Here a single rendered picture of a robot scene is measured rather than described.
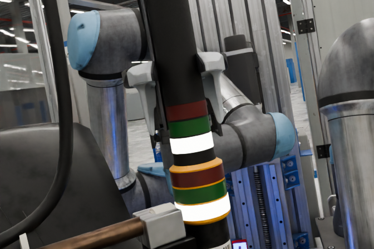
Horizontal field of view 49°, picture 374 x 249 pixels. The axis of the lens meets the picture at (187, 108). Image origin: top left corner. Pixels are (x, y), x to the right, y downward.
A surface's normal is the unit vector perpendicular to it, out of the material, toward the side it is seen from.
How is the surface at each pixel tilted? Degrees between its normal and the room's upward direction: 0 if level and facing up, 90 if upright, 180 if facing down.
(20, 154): 45
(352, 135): 76
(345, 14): 90
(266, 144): 92
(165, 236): 90
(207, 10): 90
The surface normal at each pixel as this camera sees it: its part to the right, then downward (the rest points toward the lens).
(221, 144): 0.32, -0.42
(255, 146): 0.44, 0.01
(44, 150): 0.33, -0.76
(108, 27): 0.39, -0.22
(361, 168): -0.30, -0.14
